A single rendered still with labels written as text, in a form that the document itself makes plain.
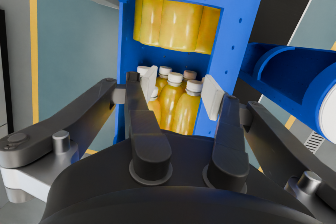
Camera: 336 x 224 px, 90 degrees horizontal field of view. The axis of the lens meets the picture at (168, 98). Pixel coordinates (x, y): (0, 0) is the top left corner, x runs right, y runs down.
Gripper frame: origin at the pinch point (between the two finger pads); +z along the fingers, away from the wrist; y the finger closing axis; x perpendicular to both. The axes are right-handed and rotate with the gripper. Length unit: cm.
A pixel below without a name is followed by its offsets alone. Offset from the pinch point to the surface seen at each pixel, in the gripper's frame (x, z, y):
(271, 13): 30, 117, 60
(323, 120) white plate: -11, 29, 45
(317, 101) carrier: -6, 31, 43
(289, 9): 34, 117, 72
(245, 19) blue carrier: 9.6, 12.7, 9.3
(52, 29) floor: -6, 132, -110
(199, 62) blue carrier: -1.1, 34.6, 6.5
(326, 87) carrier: -2, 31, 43
